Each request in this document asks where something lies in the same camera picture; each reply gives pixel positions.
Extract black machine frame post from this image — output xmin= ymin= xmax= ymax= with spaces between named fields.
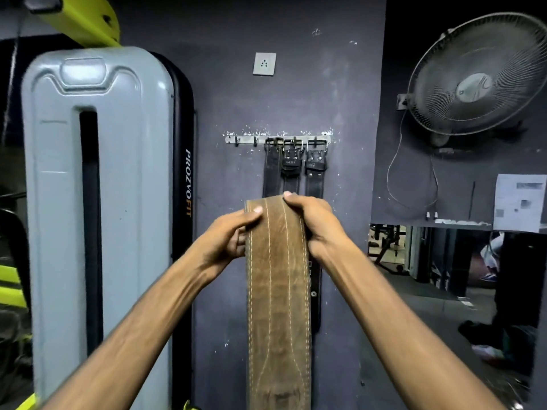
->
xmin=150 ymin=51 xmax=197 ymax=410

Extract person's left forearm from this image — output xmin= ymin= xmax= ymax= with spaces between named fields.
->
xmin=40 ymin=249 xmax=216 ymax=410

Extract wall mirror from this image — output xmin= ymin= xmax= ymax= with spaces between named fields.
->
xmin=368 ymin=224 xmax=540 ymax=395

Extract thin fan cable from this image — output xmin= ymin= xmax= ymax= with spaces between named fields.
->
xmin=386 ymin=110 xmax=441 ymax=210

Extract black belt with short buckle strap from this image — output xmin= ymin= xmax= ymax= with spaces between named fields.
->
xmin=280 ymin=140 xmax=304 ymax=196

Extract metal wall hook rack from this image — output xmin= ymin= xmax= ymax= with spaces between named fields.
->
xmin=225 ymin=132 xmax=333 ymax=146

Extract brown leather weightlifting belt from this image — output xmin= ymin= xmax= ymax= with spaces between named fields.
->
xmin=244 ymin=195 xmax=313 ymax=410

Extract grey wall fan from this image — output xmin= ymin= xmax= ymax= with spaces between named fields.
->
xmin=405 ymin=12 xmax=547 ymax=148

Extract person's left hand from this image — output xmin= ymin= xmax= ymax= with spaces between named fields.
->
xmin=192 ymin=206 xmax=264 ymax=282

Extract person's right hand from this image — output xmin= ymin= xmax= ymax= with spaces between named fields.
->
xmin=282 ymin=190 xmax=356 ymax=270

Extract grey wall socket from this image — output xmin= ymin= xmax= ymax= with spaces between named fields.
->
xmin=252 ymin=52 xmax=277 ymax=77

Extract plain black leather belt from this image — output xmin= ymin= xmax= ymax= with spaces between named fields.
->
xmin=262 ymin=138 xmax=283 ymax=199

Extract grey weight stack cover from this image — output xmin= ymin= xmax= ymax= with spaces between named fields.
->
xmin=21 ymin=46 xmax=176 ymax=410

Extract white paper notice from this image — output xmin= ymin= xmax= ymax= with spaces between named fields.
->
xmin=493 ymin=173 xmax=547 ymax=234

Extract long black belt with holes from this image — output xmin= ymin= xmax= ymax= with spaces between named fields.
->
xmin=304 ymin=139 xmax=328 ymax=334

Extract yellow-green machine bars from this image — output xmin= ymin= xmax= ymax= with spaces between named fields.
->
xmin=0 ymin=264 xmax=29 ymax=309

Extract person's right forearm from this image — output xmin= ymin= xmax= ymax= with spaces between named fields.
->
xmin=321 ymin=242 xmax=509 ymax=410

